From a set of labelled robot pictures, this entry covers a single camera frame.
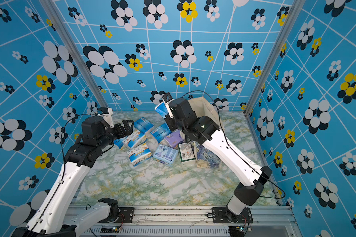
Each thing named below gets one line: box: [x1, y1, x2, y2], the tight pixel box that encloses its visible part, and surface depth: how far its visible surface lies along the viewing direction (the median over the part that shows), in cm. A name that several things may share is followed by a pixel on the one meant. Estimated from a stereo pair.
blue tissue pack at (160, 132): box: [150, 123, 172, 144], surface depth 101 cm
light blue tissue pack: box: [152, 144, 179, 166], surface depth 92 cm
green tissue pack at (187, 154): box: [178, 142, 197, 167], surface depth 91 cm
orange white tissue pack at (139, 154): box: [126, 143, 153, 167], surface depth 91 cm
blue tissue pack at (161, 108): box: [154, 101, 169, 119], surface depth 66 cm
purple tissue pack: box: [164, 128, 185, 148], surface depth 99 cm
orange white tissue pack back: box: [121, 130, 147, 150], surface depth 96 cm
